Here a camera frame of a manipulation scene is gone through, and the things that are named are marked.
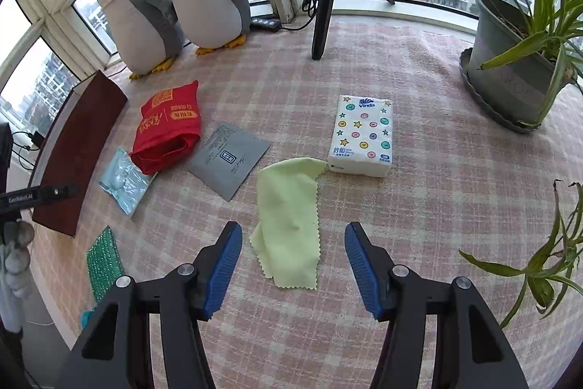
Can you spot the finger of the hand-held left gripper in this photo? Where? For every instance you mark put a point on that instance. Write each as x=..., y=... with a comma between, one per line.
x=57, y=192

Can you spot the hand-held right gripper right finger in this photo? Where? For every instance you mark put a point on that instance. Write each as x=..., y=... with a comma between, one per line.
x=364, y=270

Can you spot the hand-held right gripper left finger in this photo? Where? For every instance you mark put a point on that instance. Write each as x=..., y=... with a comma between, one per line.
x=223, y=270

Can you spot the brown storage box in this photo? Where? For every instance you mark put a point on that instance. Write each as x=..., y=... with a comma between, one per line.
x=75, y=152

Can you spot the light blue plastic packet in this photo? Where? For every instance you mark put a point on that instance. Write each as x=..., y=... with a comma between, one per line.
x=125, y=181

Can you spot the yellow-green cleaning cloth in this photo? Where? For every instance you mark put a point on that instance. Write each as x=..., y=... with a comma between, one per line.
x=284, y=225

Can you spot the green scouring cloth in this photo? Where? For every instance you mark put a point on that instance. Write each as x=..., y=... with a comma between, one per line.
x=104, y=263

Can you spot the grey packet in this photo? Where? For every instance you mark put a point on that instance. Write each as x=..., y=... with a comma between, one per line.
x=227, y=161

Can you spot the red fabric bag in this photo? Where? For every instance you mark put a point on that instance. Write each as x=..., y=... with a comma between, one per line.
x=168, y=120

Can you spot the grey white cloth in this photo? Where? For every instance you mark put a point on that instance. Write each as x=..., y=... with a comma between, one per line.
x=16, y=252

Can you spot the white tissue pack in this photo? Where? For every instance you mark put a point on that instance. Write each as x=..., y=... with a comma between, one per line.
x=362, y=138

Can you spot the small green plant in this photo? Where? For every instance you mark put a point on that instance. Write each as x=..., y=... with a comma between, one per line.
x=542, y=266

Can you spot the black-headed penguin plush toy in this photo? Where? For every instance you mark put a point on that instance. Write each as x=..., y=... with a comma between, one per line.
x=127, y=24

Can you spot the grey pot saucer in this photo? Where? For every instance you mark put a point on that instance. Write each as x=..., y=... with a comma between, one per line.
x=483, y=97

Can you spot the grey flower pot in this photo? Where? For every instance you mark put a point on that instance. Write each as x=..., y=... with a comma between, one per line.
x=505, y=70

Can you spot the black power strip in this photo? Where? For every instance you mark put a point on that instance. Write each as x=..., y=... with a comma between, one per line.
x=265, y=24

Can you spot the green spider plant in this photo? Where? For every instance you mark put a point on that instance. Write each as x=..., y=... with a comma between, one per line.
x=544, y=6

